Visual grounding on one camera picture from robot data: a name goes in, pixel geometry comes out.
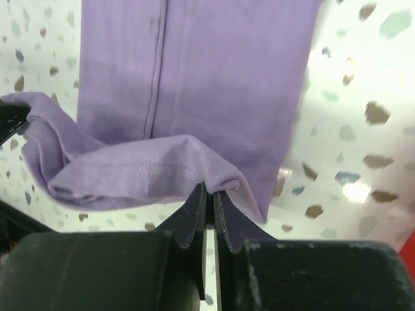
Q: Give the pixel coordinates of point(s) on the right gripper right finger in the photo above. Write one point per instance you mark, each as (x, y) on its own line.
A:
(256, 271)

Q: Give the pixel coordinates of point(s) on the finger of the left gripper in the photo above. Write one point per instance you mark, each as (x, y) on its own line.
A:
(13, 116)

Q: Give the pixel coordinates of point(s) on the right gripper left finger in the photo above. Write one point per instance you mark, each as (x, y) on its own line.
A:
(162, 269)

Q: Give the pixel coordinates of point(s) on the purple t shirt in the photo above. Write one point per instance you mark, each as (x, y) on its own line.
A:
(173, 94)

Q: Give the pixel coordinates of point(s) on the red plastic bin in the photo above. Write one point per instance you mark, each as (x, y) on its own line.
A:
(407, 251)

